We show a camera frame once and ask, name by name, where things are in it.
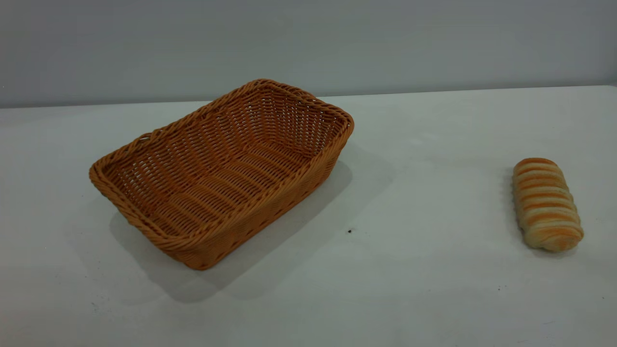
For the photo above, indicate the orange woven wicker basket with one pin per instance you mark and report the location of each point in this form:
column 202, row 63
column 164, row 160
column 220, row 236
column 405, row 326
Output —
column 217, row 193

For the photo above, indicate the striped twisted bread roll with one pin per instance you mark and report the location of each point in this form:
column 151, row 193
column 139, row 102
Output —
column 547, row 207

